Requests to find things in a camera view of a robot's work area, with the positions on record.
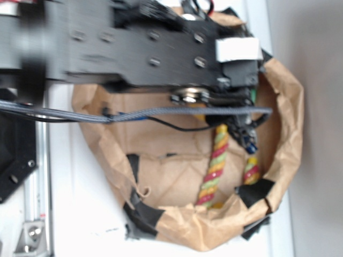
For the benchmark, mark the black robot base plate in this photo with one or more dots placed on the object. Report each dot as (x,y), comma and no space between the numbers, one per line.
(18,152)

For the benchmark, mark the metal corner bracket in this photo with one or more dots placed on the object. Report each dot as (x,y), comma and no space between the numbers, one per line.
(32,240)

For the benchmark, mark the yellow green sponge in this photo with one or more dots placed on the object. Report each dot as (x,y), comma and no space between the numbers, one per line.
(210,182)

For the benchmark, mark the brown paper bag bin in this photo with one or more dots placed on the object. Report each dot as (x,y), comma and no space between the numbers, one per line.
(156,172)

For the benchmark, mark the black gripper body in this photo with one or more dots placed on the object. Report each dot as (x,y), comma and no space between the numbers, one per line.
(230,102)

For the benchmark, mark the aluminium frame rail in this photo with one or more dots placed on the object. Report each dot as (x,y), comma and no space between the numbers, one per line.
(37,187)

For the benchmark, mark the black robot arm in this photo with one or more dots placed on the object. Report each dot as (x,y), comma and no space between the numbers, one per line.
(136,47)

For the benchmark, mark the green rectangular block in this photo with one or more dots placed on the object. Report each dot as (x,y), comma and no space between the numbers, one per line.
(253,95)

